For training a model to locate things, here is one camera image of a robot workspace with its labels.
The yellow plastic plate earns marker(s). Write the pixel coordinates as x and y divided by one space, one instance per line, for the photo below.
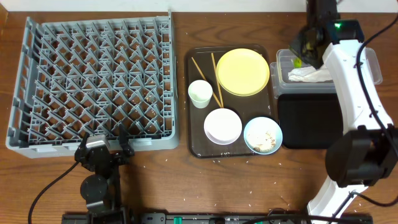
243 72

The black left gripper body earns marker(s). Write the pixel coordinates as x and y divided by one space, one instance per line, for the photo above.
104 154

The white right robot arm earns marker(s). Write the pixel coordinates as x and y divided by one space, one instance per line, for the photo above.
367 150

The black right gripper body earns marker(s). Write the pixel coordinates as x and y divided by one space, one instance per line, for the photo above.
298 45

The clear plastic bin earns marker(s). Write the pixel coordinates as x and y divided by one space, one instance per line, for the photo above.
285 64

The white plastic cup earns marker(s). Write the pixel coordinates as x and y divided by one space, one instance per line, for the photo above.
200 93

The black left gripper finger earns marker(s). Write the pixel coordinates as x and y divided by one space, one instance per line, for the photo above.
82 146
124 142

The dark brown tray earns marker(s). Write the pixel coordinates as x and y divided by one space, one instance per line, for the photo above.
247 108

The grey dish rack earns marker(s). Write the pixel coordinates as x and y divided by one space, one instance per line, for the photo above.
101 77

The white paper napkin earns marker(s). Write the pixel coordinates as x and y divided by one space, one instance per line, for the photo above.
310 75

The right wooden chopstick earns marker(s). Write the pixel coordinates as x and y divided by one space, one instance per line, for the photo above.
217 81

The black plastic bin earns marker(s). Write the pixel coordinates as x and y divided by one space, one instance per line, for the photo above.
309 120

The light blue bowl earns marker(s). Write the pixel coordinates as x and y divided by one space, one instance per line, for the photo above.
263 135

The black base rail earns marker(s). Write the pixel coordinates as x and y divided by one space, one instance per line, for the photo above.
161 218

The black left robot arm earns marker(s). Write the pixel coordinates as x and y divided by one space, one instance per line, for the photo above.
102 189

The green yellow snack wrapper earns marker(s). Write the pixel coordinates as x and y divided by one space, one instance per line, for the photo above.
297 62

